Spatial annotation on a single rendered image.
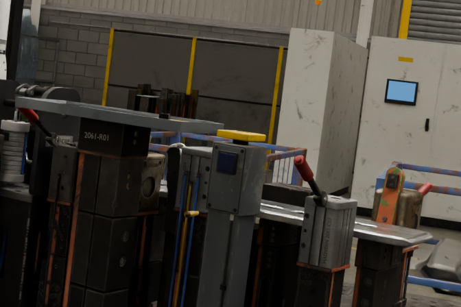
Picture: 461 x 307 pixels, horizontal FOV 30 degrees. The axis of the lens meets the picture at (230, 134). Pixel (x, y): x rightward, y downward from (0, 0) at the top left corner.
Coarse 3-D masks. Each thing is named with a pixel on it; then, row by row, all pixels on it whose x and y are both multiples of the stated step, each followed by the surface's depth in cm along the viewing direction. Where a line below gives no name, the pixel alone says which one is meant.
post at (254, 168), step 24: (216, 144) 139; (216, 168) 139; (240, 168) 137; (264, 168) 142; (216, 192) 139; (240, 192) 137; (216, 216) 140; (240, 216) 138; (216, 240) 140; (240, 240) 139; (216, 264) 139; (240, 264) 140; (216, 288) 139; (240, 288) 141
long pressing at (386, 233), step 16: (160, 192) 178; (272, 208) 173; (288, 208) 176; (304, 208) 179; (368, 224) 167; (384, 224) 170; (368, 240) 155; (384, 240) 153; (400, 240) 153; (416, 240) 157
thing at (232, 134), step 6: (222, 132) 139; (228, 132) 139; (234, 132) 138; (240, 132) 139; (246, 132) 141; (234, 138) 138; (240, 138) 137; (246, 138) 137; (252, 138) 138; (258, 138) 140; (264, 138) 141; (240, 144) 140; (246, 144) 140
